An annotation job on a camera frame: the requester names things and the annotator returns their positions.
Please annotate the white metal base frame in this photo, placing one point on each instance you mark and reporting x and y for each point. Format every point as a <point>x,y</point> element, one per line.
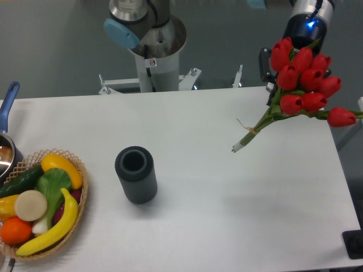
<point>188,82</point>

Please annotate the purple red vegetable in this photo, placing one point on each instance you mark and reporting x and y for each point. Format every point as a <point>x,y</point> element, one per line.
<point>76,194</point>

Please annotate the green bok choy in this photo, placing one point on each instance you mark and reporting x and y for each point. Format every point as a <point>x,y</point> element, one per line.
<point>49,185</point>

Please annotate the orange fruit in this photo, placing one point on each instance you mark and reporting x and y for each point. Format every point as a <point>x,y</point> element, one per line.
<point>16,231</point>

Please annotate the yellow squash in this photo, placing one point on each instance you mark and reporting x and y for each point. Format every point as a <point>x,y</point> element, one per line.
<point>50,161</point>

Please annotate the red tulip bouquet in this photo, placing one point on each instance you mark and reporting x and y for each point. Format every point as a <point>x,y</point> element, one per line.
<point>302,88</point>

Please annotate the blue handled steel pot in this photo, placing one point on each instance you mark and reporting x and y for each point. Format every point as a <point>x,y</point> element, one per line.
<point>10,155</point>

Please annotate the yellow bell pepper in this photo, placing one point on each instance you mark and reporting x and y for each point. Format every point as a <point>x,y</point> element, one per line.
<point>7,207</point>

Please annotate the green cucumber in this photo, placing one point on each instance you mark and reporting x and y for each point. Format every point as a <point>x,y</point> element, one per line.
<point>23,182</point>

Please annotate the black device at edge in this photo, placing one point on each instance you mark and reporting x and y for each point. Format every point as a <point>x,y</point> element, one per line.
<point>353,243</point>

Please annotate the woven wicker basket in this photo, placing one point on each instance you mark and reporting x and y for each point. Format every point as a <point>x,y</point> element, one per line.
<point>32,161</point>

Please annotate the beige round radish slice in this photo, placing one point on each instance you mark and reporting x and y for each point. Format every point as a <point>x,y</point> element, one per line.
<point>30,205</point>

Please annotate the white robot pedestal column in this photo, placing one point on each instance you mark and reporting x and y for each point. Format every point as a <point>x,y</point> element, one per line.
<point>157,57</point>

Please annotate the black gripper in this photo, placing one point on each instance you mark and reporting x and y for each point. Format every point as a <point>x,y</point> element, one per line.
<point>303,30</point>

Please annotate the yellow banana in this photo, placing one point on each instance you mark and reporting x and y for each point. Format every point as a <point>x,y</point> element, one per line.
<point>57,232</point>

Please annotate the dark grey ribbed vase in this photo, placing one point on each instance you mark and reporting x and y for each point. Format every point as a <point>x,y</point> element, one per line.
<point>135,169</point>

